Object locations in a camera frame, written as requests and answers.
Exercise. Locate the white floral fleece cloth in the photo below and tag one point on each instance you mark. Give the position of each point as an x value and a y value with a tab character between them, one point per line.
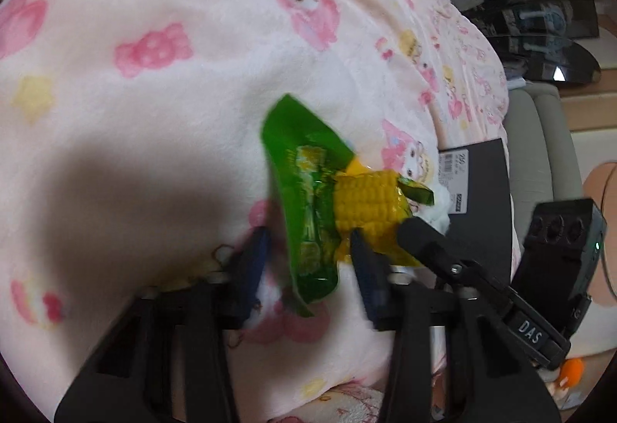
347	403

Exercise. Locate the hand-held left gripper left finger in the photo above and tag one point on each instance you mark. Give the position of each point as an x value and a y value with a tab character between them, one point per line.
255	259

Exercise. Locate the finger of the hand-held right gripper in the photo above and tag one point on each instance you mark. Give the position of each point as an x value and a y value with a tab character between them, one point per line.
482	278

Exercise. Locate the orange toy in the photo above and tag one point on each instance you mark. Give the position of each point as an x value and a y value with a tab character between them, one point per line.
571	370

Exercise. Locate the pink cartoon printed blanket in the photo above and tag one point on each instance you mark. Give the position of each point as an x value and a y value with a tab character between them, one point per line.
144	138

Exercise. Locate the black storage box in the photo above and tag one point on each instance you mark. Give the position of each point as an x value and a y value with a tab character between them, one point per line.
482	211

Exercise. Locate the grey-green sofa cushion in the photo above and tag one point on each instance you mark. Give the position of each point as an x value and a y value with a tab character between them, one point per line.
535	148

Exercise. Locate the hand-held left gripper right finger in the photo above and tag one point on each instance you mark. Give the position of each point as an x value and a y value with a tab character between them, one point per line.
371	273

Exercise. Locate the green yellow corn packet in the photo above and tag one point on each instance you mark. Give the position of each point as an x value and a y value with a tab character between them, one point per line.
313	191

